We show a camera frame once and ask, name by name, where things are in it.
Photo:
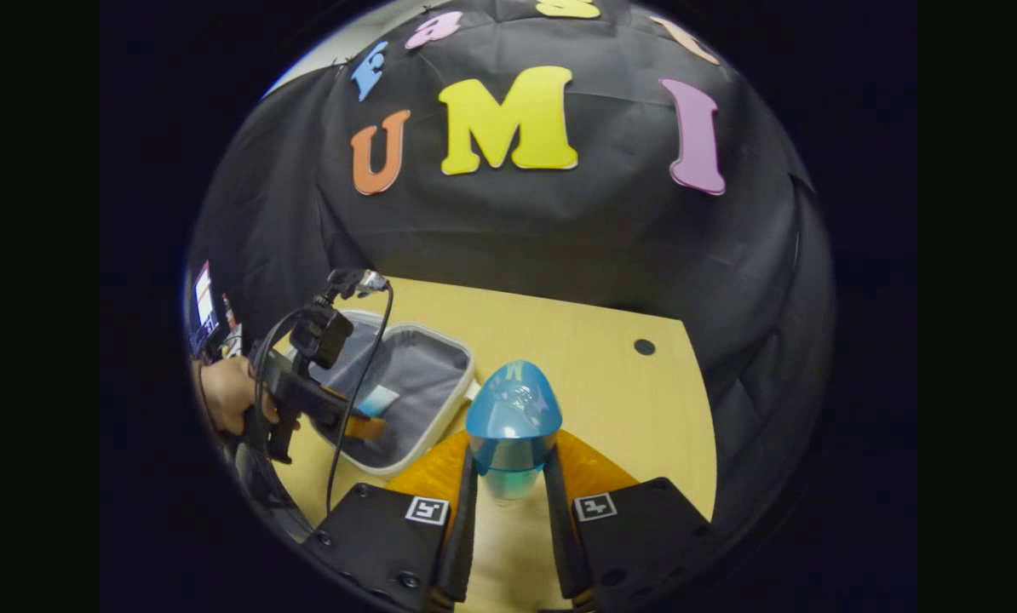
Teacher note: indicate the black backdrop cloth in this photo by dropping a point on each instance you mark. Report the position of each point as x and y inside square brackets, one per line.
[517, 230]

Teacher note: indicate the white and red equipment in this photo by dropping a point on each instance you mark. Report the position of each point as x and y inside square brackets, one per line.
[206, 298]

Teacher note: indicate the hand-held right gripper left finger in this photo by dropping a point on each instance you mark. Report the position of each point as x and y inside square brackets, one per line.
[462, 545]

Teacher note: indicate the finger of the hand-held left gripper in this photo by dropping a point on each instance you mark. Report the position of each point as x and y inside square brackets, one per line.
[365, 426]

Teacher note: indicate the blue capped bottle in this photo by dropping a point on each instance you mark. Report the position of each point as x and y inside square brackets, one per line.
[513, 417]

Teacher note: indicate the white suitcase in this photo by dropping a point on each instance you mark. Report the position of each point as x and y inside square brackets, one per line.
[415, 375]

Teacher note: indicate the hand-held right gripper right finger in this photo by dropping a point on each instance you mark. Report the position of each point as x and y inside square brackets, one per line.
[560, 545]

